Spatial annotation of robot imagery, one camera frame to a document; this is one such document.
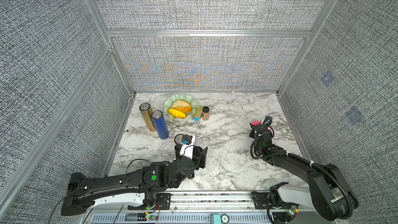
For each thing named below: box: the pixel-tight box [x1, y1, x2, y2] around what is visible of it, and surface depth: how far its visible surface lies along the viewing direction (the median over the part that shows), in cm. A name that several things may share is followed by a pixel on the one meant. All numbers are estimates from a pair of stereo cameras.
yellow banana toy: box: [167, 108, 187, 119], surface depth 103 cm
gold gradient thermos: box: [139, 102, 157, 133], surface depth 86 cm
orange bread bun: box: [171, 99, 193, 114], surface depth 106 cm
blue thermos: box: [151, 109, 169, 140], surface depth 85 cm
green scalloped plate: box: [163, 93, 198, 120], surface depth 106 cm
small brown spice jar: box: [202, 105, 210, 121], surface depth 99 cm
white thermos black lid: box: [193, 167, 204, 178], surface depth 83 cm
